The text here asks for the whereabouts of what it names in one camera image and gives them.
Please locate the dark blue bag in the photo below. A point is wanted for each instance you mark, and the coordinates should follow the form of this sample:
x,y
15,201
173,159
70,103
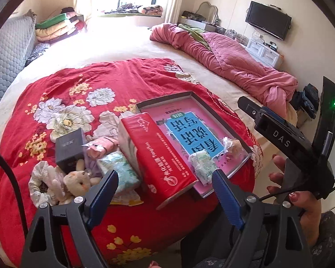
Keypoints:
x,y
307,100

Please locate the white drawer cabinet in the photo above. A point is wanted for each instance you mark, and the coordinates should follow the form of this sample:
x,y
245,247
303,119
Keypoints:
x,y
263,51

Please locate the pink book with blue label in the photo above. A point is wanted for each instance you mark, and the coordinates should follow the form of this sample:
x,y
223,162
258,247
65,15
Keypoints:
x,y
202,109

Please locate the purple plastic packet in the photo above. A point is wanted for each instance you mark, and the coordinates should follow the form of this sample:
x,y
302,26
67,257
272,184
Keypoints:
x,y
92,162

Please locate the person's right hand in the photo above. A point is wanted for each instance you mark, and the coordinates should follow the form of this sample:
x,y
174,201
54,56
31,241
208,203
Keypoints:
x,y
311,217

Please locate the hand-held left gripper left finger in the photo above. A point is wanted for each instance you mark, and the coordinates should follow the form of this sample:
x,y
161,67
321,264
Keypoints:
x,y
100,196

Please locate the dark floral pillow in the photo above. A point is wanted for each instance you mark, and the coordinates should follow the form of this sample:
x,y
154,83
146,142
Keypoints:
x,y
37,54

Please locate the person's right forearm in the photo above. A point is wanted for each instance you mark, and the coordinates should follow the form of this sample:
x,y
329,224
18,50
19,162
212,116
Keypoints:
x,y
328,237

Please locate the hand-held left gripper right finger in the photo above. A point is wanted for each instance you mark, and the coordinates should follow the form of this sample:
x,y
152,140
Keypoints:
x,y
226,196

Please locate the yellow white packet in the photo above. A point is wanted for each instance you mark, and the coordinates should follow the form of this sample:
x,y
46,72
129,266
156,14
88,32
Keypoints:
x,y
129,199

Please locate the pink wrapped snack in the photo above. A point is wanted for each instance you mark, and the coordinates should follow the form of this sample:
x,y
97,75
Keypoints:
x,y
100,145

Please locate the green white wrapped packet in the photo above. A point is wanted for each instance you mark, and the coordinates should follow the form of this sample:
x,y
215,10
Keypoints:
x,y
202,167

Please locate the grey quilted headboard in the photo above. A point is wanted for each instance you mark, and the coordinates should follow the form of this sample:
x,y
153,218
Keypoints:
x,y
8,53

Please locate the person's patterned clothing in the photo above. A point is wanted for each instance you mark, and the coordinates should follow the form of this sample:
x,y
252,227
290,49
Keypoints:
x,y
215,262

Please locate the white framed mirror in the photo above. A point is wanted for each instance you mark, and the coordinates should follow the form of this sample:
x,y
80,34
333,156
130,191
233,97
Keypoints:
x,y
208,12

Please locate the bed with beige sheet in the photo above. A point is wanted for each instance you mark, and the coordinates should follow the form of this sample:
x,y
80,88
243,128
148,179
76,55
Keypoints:
x,y
114,42

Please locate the stack of folded blankets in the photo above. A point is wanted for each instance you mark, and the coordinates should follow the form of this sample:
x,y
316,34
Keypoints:
x,y
55,28

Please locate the beige plush bunny toy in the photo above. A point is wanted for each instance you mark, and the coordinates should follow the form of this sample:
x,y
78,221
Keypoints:
x,y
75,182

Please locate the pink quilt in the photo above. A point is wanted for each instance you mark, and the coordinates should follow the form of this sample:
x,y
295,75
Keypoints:
x,y
234,58

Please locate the red floral blanket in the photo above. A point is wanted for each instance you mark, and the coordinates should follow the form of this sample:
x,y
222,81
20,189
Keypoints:
x,y
86,72

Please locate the red tissue box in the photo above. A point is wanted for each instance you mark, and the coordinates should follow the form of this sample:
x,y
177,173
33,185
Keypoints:
x,y
156,156

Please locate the clear plastic wrapped packet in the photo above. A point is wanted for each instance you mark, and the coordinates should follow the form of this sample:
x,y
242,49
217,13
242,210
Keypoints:
x,y
233,146

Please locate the white floral scrunchie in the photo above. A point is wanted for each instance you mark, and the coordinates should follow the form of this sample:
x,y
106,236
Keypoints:
x,y
37,173

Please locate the black television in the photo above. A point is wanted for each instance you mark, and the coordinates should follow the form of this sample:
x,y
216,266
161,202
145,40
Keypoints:
x,y
268,19

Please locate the white wall socket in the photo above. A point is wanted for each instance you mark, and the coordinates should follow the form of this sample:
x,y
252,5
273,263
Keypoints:
x,y
258,35

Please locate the folded floral blanket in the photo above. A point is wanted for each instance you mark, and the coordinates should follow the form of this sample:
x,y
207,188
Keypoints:
x,y
153,9

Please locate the teal tissue packet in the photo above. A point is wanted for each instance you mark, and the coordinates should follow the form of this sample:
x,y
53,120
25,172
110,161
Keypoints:
x,y
118,170

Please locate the green blanket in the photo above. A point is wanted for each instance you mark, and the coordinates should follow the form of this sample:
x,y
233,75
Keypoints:
x,y
196,35

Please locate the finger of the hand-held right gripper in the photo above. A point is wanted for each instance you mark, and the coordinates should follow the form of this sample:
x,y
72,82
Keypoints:
x,y
248,106
273,115

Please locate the cluttered dressing table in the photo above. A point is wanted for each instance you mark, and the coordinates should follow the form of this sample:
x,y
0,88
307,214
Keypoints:
x,y
212,27

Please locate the dark clothes on windowsill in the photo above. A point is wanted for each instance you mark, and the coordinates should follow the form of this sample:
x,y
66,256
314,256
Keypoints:
x,y
120,10

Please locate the small dark box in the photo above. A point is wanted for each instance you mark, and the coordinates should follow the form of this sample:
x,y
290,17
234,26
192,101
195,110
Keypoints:
x,y
69,148

